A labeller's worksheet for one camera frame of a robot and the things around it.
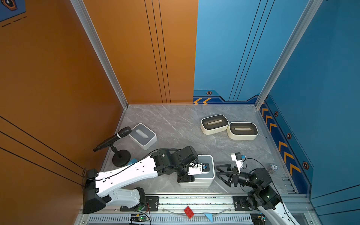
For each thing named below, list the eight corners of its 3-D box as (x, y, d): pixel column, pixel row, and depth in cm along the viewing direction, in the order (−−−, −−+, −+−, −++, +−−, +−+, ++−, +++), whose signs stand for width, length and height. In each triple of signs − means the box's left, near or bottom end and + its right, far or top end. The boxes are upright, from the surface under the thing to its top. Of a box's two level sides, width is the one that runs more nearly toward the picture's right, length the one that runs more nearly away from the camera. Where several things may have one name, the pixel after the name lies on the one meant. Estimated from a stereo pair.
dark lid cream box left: (204, 136, 102) (205, 131, 97) (198, 123, 110) (198, 118, 105) (228, 130, 105) (231, 125, 100) (221, 118, 113) (223, 112, 108)
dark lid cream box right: (228, 140, 100) (230, 135, 95) (225, 127, 108) (227, 122, 103) (257, 140, 100) (261, 135, 95) (252, 127, 108) (255, 122, 102)
